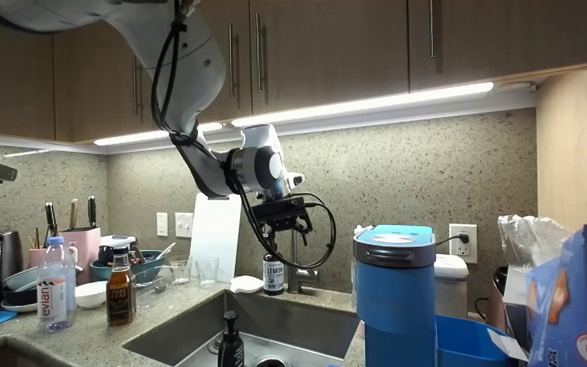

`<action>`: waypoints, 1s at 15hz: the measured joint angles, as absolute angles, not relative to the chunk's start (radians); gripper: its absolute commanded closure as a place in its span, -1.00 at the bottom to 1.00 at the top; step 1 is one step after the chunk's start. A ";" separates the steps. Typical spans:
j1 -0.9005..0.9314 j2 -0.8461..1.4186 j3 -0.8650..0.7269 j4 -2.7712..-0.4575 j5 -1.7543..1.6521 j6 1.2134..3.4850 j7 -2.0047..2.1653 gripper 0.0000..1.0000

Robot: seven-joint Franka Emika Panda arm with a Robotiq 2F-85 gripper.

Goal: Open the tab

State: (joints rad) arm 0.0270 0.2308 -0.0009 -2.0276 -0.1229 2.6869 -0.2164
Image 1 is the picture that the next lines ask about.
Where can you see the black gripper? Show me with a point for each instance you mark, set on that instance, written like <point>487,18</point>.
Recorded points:
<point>283,214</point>

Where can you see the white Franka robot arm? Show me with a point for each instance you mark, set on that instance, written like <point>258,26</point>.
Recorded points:
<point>193,74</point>

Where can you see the amber hand soap pump bottle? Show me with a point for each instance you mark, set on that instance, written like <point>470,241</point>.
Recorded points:
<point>274,275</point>

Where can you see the white plastic cutting board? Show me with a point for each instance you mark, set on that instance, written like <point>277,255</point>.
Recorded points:
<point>213,237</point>

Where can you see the white soap dish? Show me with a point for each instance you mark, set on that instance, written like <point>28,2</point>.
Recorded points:
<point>246,284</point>

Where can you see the clear glass tumbler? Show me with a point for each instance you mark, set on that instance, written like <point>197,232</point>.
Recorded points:
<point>207,272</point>
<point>180,272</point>

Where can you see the steel sink basin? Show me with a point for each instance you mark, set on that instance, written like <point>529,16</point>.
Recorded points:
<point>294,323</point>

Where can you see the long under-cabinet light bar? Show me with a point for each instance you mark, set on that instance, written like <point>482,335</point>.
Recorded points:
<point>361,104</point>

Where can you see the blue coffee machine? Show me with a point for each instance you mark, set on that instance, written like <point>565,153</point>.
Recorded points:
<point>394,298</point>

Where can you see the black sink faucet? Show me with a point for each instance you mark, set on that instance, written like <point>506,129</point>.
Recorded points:
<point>231,347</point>

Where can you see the dark blue bowl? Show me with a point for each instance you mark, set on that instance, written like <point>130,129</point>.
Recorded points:
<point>146,270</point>

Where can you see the short under-cabinet light bar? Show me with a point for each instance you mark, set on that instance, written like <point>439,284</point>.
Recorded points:
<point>132,138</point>

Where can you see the brown sauce bottle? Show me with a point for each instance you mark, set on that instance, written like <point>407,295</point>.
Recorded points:
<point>122,293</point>

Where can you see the clear canister with white lid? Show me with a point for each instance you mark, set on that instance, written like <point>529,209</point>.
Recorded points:
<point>452,285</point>

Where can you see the pink knife block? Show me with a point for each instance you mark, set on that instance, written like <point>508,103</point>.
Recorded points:
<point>83,248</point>

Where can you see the small white bowl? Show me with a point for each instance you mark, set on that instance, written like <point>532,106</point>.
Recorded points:
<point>91,295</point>

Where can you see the blue plastic bin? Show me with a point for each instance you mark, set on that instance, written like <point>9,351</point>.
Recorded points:
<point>467,339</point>

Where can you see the clear plastic water bottle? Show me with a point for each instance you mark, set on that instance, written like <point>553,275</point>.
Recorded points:
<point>53,293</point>

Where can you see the clear plastic bag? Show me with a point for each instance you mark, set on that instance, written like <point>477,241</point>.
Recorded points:
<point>530,237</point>

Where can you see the blue cardboard box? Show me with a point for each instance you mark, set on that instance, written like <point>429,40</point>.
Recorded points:
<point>572,307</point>

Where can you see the white toggle light switch plate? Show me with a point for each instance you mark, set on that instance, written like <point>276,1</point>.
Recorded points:
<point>184,224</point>

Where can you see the small white switch plate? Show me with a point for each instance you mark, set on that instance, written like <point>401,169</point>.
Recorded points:
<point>161,223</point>

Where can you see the wooden wall cabinets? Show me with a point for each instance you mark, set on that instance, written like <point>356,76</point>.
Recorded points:
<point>348,47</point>

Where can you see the white wall outlet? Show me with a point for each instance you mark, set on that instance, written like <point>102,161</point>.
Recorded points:
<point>462,248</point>

